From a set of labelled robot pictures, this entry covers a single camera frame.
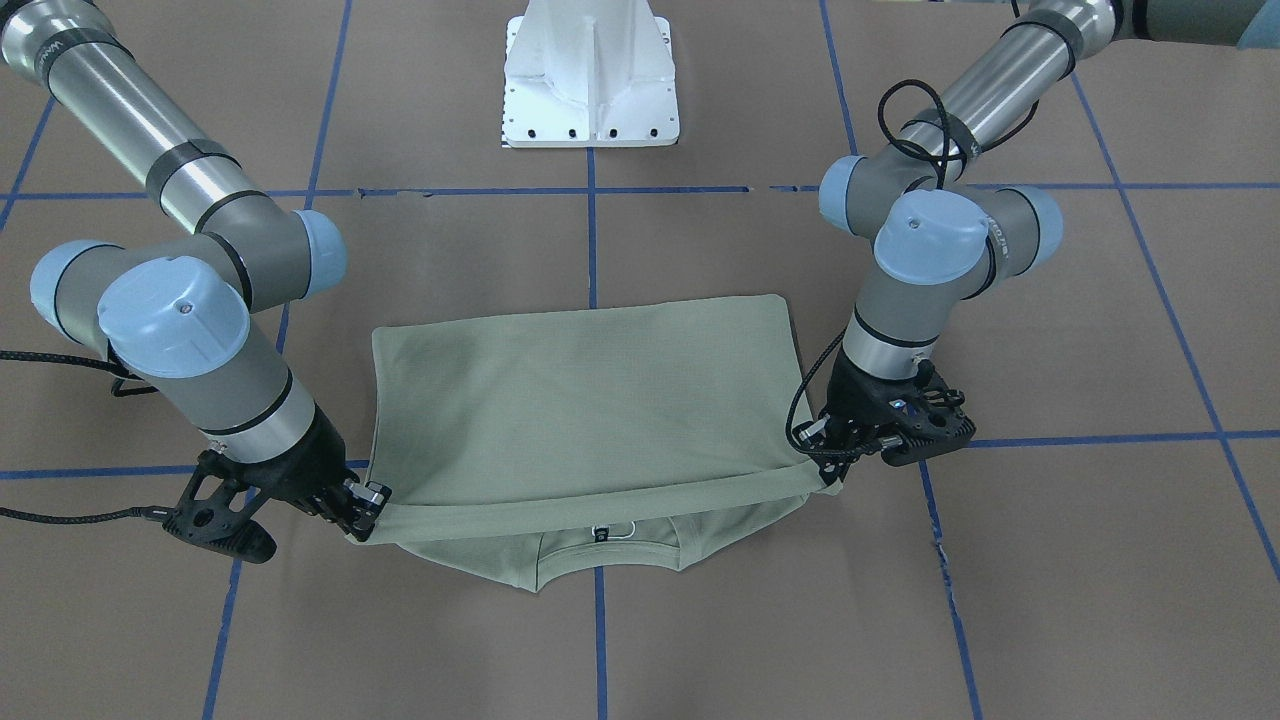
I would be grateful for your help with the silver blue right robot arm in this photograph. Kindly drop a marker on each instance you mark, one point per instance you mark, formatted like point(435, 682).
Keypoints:
point(177, 315)

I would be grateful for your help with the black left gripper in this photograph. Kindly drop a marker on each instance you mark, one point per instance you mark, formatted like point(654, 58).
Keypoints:
point(848, 397)

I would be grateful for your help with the olive green long-sleeve shirt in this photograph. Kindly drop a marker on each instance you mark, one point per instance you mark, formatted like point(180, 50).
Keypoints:
point(522, 448)

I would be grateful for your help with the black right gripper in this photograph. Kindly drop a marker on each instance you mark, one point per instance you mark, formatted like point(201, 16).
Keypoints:
point(303, 466)

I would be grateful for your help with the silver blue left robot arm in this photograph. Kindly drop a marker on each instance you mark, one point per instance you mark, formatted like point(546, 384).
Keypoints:
point(937, 241)

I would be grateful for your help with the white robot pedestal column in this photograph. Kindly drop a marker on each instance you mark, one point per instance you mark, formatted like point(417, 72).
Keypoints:
point(589, 75)

